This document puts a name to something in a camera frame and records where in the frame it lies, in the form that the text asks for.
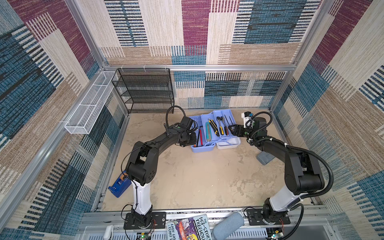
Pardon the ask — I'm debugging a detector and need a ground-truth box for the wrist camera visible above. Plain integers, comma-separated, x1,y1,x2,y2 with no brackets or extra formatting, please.
241,112,267,131
179,116,198,132

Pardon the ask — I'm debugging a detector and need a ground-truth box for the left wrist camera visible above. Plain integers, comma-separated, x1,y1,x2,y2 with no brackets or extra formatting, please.
179,116,198,132

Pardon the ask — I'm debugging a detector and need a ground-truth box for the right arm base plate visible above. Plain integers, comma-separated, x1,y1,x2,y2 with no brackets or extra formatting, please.
245,208,291,226

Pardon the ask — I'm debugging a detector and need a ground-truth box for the red handled hex key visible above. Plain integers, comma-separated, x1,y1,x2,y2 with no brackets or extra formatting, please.
199,126,204,147

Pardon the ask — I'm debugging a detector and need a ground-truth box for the blue tape dispenser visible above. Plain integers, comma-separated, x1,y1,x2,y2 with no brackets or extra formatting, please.
108,171,132,198

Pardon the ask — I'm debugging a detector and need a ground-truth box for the colourful children's book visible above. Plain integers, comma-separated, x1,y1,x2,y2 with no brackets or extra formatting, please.
167,214,213,240

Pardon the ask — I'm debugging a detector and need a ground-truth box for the white wire mesh basket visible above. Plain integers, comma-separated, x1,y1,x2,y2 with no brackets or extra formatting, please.
65,71,115,135

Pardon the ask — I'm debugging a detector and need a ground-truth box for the grey sponge block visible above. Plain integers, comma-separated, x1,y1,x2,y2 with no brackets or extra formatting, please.
257,152,275,166

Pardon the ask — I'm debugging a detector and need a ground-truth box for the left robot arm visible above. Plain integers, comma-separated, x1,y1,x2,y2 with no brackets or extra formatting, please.
125,118,198,226

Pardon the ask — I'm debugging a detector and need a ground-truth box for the blue white plastic toolbox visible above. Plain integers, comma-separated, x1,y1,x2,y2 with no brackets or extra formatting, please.
190,109,241,153

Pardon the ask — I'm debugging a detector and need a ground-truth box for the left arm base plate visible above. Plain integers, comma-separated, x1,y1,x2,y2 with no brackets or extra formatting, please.
124,211,167,230

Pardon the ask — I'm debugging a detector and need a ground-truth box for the grey foam roller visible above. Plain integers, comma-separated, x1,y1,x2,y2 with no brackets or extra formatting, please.
213,212,244,240

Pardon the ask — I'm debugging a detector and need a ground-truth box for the yellow black utility knife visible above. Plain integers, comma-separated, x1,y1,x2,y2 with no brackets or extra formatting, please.
209,119,220,137

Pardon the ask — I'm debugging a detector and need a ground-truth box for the teal utility knife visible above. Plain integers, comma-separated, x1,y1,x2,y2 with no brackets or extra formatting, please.
206,121,212,142

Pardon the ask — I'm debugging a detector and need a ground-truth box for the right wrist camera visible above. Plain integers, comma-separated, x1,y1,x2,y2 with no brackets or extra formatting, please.
241,112,267,131

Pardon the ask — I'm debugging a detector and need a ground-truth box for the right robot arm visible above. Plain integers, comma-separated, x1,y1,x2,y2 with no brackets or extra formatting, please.
229,125,334,224

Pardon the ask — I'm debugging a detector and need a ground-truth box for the yellow handled ratchet wrench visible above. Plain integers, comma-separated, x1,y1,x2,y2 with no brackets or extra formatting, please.
217,117,225,136

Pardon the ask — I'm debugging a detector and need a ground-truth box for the orange handled hex key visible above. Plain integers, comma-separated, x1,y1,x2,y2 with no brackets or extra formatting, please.
195,130,200,148

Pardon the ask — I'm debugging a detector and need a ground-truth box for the black mesh shelf rack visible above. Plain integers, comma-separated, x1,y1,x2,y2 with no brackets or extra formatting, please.
112,68,175,114

